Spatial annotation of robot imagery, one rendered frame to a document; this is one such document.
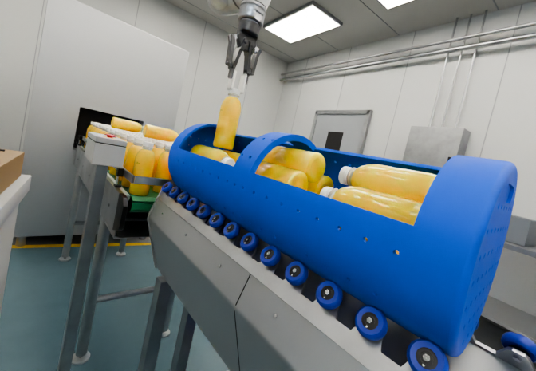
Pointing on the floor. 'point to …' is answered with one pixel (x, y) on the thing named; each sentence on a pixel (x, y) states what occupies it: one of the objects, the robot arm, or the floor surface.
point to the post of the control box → (82, 267)
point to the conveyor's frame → (116, 220)
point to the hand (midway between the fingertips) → (237, 82)
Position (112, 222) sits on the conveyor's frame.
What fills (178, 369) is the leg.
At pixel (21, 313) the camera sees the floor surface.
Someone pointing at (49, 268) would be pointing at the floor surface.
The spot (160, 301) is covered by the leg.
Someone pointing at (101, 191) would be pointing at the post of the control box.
